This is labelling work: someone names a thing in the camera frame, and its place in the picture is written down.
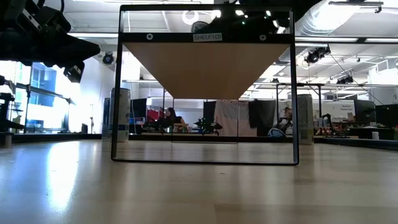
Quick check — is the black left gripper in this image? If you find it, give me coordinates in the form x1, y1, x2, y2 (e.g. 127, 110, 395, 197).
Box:
37, 32, 101, 83

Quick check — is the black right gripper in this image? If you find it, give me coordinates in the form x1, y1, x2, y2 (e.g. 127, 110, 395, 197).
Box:
207, 4, 265, 34

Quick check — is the ceiling light strip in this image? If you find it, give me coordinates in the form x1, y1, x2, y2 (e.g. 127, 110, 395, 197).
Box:
67, 32, 121, 40
294, 35, 398, 44

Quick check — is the round ceiling light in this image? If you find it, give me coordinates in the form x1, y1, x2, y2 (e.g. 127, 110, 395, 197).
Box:
182, 11, 200, 26

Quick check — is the thin tripod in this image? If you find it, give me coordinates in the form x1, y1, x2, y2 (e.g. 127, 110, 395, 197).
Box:
88, 104, 95, 134

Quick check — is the black monitor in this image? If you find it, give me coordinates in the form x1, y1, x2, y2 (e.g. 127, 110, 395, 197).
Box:
130, 98, 147, 119
375, 104, 398, 128
353, 99, 376, 125

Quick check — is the black hanging cloth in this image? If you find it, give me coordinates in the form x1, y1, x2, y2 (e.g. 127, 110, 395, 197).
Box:
248, 99, 277, 129
203, 101, 217, 133

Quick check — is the white hanging cloth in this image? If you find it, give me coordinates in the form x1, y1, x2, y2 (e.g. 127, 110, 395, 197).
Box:
214, 100, 258, 138

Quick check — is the red fabric item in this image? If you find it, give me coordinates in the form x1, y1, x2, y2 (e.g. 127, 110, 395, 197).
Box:
146, 108, 165, 123

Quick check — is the person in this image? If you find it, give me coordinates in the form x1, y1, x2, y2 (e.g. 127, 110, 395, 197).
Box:
277, 106, 294, 133
161, 107, 187, 127

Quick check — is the black equipment stand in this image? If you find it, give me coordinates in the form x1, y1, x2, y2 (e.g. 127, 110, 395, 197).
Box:
0, 74, 25, 133

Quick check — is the small wooden table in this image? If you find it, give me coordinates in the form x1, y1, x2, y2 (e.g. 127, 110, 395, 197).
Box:
172, 123, 189, 134

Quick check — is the white sign board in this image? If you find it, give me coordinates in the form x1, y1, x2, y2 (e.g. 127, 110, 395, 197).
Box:
320, 101, 356, 121

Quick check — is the cluttered workbench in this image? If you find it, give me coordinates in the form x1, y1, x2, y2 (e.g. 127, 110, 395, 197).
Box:
313, 113, 354, 138

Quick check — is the black ceiling camera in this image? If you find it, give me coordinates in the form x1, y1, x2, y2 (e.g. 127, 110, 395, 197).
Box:
101, 51, 115, 65
303, 45, 332, 65
336, 75, 354, 85

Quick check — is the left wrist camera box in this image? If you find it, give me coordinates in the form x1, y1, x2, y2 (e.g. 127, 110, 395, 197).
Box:
43, 5, 72, 34

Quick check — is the wooden shelf black metal frame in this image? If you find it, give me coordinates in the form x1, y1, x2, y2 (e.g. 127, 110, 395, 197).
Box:
111, 3, 300, 166

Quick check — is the silver ventilation duct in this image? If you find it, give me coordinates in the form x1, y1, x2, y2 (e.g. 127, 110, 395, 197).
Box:
294, 0, 346, 37

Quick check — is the black tall stand frame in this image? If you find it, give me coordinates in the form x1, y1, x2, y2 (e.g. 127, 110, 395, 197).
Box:
275, 82, 326, 127

